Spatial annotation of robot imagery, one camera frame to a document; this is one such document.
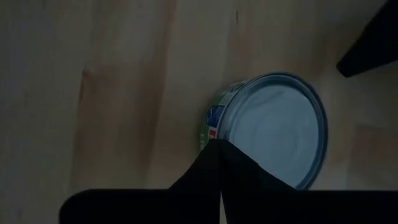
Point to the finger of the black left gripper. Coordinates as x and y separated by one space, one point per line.
376 40

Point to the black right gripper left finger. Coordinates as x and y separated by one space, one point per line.
155 208

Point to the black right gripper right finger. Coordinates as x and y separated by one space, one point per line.
280 208

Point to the green white tuna can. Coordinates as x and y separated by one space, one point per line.
273 130

